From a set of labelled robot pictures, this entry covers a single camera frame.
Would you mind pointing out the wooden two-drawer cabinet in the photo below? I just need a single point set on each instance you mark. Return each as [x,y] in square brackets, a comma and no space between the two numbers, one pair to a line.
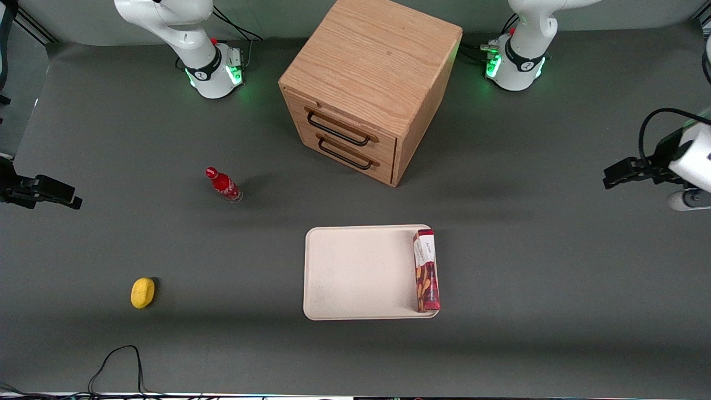
[372,61]

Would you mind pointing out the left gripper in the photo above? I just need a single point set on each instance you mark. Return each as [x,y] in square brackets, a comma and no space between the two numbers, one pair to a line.
[657,165]

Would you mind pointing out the red tartan cookie box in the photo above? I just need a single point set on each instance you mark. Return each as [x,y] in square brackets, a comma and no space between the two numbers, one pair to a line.
[426,278]

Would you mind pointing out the yellow lemon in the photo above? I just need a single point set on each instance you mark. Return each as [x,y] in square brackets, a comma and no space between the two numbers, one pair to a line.
[143,293]

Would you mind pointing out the red cola bottle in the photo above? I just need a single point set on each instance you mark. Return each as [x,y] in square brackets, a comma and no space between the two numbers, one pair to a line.
[224,185]

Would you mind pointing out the black diagonal frame rail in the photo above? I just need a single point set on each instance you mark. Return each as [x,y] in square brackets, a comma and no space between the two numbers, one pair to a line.
[36,26]

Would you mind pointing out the white rectangular tray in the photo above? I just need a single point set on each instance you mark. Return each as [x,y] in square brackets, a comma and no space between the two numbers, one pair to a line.
[361,272]

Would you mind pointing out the dark right arm gripper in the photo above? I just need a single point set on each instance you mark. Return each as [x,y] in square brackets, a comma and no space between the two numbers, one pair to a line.
[11,186]

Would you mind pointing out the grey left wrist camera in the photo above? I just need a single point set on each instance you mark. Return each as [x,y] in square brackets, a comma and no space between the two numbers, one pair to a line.
[691,201]

